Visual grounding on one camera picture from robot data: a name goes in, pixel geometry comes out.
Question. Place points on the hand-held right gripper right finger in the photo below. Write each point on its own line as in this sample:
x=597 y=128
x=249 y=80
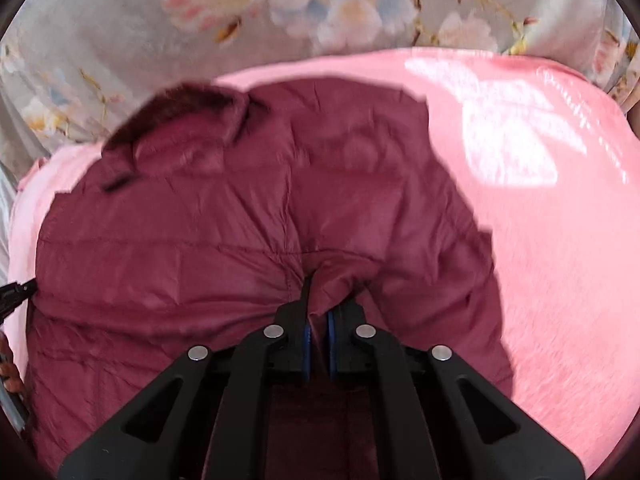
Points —
x=332 y=345

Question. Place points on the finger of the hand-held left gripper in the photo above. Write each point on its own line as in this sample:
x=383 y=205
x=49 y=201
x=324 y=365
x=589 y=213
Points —
x=17 y=292

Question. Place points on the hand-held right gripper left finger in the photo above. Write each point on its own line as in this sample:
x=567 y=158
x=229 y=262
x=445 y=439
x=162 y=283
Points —
x=305 y=345

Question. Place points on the maroon puffer jacket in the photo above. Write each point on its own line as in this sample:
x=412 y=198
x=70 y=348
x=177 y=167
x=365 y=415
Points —
x=210 y=240

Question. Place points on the pink plush blanket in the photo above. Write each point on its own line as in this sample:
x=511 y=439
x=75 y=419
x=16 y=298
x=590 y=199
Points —
x=550 y=270

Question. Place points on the grey floral blanket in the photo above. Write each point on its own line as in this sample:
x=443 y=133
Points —
x=125 y=25

